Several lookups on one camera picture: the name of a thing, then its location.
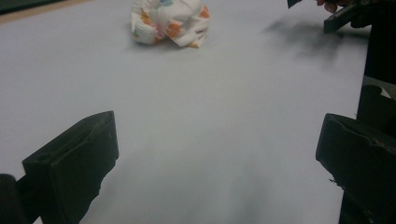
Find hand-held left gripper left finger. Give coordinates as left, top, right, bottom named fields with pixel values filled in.
left=21, top=110, right=120, bottom=224

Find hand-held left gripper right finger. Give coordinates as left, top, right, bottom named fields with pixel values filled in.
left=316, top=113, right=396, bottom=224

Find white fruit print pants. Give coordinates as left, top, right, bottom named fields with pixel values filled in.
left=130, top=0, right=211, bottom=49

